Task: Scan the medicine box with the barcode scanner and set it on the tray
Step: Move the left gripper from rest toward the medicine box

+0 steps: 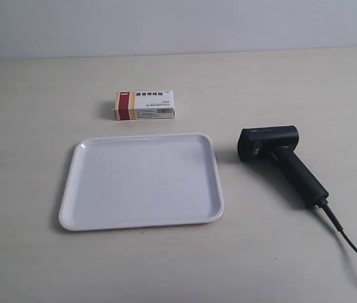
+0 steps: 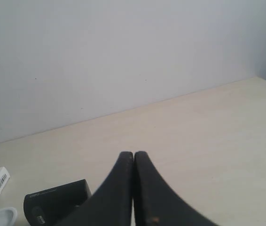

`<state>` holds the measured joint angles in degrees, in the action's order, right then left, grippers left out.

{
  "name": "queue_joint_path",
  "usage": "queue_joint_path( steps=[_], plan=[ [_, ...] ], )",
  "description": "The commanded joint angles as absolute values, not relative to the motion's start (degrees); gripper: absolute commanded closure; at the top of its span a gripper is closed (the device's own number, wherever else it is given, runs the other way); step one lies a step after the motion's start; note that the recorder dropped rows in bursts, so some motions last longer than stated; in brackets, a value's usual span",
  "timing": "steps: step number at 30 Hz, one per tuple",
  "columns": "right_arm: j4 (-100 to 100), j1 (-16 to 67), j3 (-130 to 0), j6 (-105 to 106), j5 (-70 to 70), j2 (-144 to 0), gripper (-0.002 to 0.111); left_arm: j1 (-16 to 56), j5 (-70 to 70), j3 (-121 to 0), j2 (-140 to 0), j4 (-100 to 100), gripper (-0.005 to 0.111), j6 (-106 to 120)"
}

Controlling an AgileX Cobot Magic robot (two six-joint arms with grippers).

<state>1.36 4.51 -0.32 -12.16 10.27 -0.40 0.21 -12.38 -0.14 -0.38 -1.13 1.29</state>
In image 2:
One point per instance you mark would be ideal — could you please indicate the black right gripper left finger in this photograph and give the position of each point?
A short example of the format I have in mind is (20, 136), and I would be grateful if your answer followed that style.
(111, 204)

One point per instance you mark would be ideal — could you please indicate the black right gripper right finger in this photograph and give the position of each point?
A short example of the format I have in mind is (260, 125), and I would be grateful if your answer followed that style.
(155, 203)

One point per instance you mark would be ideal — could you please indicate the white plastic tray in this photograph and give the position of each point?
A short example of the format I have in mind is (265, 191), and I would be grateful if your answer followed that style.
(8, 216)

